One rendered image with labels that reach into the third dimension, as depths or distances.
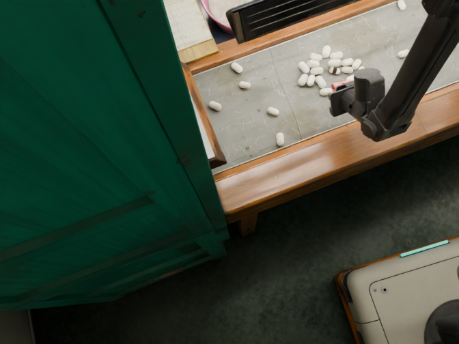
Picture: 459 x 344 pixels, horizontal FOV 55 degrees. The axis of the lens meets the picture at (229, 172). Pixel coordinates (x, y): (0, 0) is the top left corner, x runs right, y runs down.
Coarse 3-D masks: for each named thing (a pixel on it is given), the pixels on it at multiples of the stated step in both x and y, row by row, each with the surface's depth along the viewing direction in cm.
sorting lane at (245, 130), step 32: (416, 0) 130; (320, 32) 128; (352, 32) 128; (384, 32) 128; (416, 32) 127; (224, 64) 127; (256, 64) 127; (288, 64) 126; (320, 64) 126; (384, 64) 125; (448, 64) 124; (224, 96) 124; (256, 96) 124; (288, 96) 124; (320, 96) 123; (224, 128) 122; (256, 128) 121; (288, 128) 121; (320, 128) 121
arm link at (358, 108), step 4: (356, 104) 101; (360, 104) 100; (364, 104) 98; (352, 108) 102; (356, 108) 101; (360, 108) 100; (364, 108) 99; (352, 112) 102; (356, 112) 101; (360, 112) 99; (364, 112) 98; (352, 116) 104; (356, 116) 101; (360, 116) 99; (360, 120) 100
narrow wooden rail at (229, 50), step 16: (368, 0) 128; (384, 0) 128; (320, 16) 127; (336, 16) 127; (352, 16) 129; (288, 32) 126; (304, 32) 127; (224, 48) 125; (240, 48) 125; (256, 48) 126; (192, 64) 124; (208, 64) 124
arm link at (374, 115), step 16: (432, 0) 63; (448, 0) 61; (432, 16) 64; (448, 16) 64; (432, 32) 70; (448, 32) 67; (416, 48) 75; (432, 48) 71; (448, 48) 71; (416, 64) 76; (432, 64) 74; (400, 80) 82; (416, 80) 78; (432, 80) 79; (400, 96) 83; (416, 96) 82; (384, 112) 89; (400, 112) 86; (384, 128) 91; (400, 128) 93
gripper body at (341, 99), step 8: (344, 88) 107; (352, 88) 107; (336, 96) 107; (344, 96) 106; (352, 96) 104; (336, 104) 108; (344, 104) 106; (352, 104) 103; (336, 112) 109; (344, 112) 110
